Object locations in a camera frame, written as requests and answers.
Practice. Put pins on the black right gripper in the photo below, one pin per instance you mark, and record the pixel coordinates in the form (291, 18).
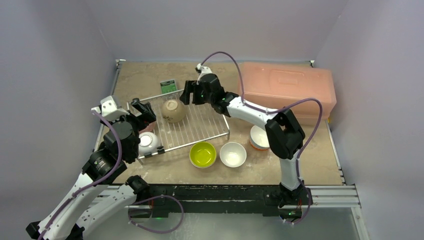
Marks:
(196, 91)

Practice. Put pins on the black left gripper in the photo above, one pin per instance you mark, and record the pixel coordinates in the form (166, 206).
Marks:
(147, 115)

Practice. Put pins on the beige speckled ceramic bowl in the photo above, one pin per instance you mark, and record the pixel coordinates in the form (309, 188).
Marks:
(173, 111)

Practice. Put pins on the plain white bowl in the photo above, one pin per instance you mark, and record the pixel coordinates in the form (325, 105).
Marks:
(149, 143)

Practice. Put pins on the cream white bowl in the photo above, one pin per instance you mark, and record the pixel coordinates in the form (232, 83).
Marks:
(233, 154)

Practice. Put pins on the white orange bowl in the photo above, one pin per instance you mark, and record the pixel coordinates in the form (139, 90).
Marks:
(258, 138)

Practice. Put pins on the red floral patterned bowl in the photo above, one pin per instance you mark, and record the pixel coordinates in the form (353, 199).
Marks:
(149, 128)

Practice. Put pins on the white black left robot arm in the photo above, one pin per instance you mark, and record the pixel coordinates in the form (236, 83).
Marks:
(75, 217)

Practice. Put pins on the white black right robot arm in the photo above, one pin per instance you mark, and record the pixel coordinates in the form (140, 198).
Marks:
(284, 133)

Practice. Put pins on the green white card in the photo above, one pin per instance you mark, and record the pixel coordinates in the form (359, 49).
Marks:
(168, 86)

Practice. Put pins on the pink plastic storage box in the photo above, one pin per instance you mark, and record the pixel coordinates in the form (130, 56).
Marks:
(278, 85)

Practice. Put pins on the yellow green bowl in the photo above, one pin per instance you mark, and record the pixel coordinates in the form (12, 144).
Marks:
(203, 154)

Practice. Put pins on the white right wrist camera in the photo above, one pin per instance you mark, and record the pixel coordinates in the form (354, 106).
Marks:
(202, 71)

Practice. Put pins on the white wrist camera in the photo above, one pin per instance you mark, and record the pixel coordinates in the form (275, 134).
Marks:
(202, 71)
(110, 108)

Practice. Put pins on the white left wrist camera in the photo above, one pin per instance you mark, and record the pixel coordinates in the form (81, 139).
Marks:
(110, 108)

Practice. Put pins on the silver wire dish rack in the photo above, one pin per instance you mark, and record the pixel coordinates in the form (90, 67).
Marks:
(201, 123)

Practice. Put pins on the black aluminium mounting rail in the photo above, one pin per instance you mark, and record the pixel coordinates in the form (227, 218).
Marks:
(267, 200)

